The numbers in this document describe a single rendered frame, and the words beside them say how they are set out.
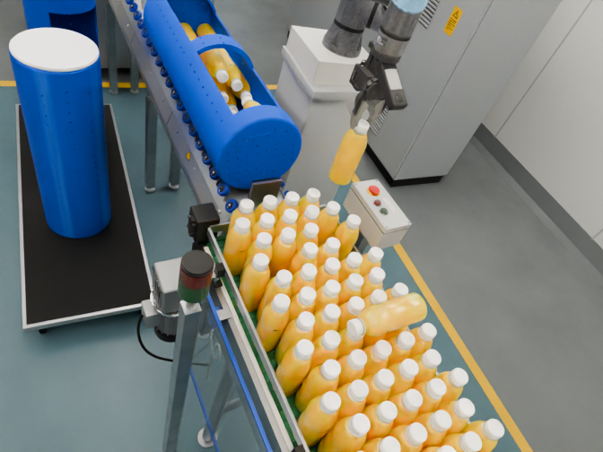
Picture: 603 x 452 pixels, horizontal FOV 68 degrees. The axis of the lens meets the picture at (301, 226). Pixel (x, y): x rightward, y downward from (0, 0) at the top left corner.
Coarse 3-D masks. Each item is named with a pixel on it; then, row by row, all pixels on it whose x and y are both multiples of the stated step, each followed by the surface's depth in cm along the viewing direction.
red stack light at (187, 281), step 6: (180, 270) 86; (180, 276) 87; (186, 276) 85; (204, 276) 85; (210, 276) 87; (186, 282) 86; (192, 282) 86; (198, 282) 86; (204, 282) 87; (192, 288) 87; (198, 288) 87
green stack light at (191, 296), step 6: (180, 282) 88; (210, 282) 90; (180, 288) 89; (186, 288) 88; (204, 288) 88; (180, 294) 90; (186, 294) 89; (192, 294) 89; (198, 294) 89; (204, 294) 90; (186, 300) 90; (192, 300) 90; (198, 300) 91
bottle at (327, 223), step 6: (324, 210) 133; (324, 216) 132; (330, 216) 132; (336, 216) 133; (324, 222) 132; (330, 222) 132; (336, 222) 133; (324, 228) 133; (330, 228) 133; (318, 234) 136; (324, 234) 135; (330, 234) 136; (324, 240) 137; (318, 246) 139
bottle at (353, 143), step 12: (348, 132) 121; (348, 144) 121; (360, 144) 120; (336, 156) 126; (348, 156) 123; (360, 156) 123; (336, 168) 127; (348, 168) 125; (336, 180) 129; (348, 180) 130
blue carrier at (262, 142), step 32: (160, 0) 167; (192, 0) 180; (160, 32) 163; (224, 32) 179; (192, 64) 146; (192, 96) 143; (256, 96) 164; (224, 128) 129; (256, 128) 129; (288, 128) 134; (224, 160) 132; (256, 160) 138; (288, 160) 145
